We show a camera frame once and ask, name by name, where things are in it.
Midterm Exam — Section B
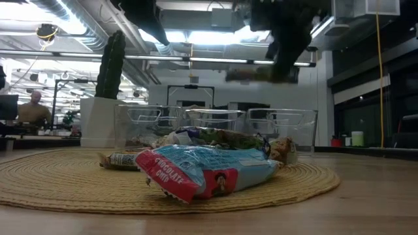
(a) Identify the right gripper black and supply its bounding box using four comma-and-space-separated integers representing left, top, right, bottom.
250, 0, 331, 82

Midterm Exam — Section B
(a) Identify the green brown granola bar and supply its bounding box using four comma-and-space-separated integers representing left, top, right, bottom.
224, 66, 300, 84

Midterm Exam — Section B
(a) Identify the green and red granola bar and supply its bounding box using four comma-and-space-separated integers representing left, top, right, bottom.
162, 126, 272, 158

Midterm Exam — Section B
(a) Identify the blue and red granola bar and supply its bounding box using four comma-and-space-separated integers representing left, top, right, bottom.
135, 144, 282, 204

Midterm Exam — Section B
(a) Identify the brown granola bar white label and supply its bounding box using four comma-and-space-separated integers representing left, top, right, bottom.
98, 152, 142, 172

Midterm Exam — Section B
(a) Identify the tall green cactus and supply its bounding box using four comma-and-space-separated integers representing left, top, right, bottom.
95, 29, 127, 100

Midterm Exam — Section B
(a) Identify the clear plastic bin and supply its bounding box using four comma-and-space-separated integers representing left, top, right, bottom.
246, 108, 319, 153
184, 108, 247, 134
113, 104, 184, 148

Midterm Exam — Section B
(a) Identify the overhead light bar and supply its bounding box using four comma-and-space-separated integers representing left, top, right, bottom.
0, 49, 317, 68

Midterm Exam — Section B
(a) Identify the black rig stand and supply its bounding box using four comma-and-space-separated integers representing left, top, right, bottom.
167, 84, 216, 108

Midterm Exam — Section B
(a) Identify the pale green container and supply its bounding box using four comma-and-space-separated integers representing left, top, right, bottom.
351, 131, 365, 148

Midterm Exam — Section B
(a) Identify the white faceted plant pot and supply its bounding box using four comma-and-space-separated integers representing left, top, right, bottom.
79, 96, 131, 149

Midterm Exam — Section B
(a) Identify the small green tree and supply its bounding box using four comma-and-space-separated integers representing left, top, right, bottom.
61, 110, 81, 133

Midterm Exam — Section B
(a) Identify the person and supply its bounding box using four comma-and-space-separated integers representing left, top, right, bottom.
16, 90, 52, 133

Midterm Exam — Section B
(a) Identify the black monitor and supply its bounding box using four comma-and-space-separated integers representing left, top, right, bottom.
0, 94, 20, 121

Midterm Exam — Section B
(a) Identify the round woven yellow placemat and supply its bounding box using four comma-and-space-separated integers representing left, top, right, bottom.
0, 148, 342, 215

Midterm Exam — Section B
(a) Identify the black table frame rail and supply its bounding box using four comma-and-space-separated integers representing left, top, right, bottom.
0, 136, 418, 162

